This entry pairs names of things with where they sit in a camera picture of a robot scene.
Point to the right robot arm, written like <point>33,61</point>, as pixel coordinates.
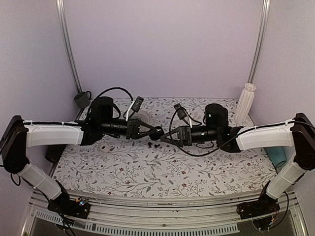
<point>298,133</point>

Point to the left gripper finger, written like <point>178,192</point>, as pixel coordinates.
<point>145,128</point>
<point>144,134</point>

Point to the floral tablecloth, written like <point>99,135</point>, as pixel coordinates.
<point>132,169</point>

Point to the right aluminium post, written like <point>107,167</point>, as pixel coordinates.
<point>260,39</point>

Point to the swirl patterned bowl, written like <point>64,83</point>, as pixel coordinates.
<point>144,117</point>

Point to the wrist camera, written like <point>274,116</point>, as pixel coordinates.
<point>137,104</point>
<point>180,111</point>

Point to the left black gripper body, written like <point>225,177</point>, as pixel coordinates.
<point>130,133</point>

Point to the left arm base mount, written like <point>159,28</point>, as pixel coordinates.
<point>68,207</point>

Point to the white ribbed vase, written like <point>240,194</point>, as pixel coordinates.
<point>245,102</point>

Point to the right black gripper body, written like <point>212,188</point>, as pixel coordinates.
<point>188,140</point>

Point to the aluminium post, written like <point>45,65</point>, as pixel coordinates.
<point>260,39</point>
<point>67,44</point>

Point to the black earbud charging case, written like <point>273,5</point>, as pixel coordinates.
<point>157,134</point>

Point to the white case near left arm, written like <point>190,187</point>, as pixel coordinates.
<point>104,149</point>

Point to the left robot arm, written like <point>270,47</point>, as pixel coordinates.
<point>21,135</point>

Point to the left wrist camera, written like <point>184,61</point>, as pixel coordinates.
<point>137,104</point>

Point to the left aluminium post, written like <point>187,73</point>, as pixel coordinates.
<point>67,44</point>

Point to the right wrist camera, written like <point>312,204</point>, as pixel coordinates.
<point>180,111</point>

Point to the front aluminium rail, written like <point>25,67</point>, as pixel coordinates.
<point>128,216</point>

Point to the grey mug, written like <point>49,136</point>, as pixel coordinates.
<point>82,99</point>

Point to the black cylinder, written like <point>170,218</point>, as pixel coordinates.
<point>54,152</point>

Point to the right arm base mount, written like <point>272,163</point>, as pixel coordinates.
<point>263,205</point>

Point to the teal cup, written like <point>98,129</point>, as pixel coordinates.
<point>276,155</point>

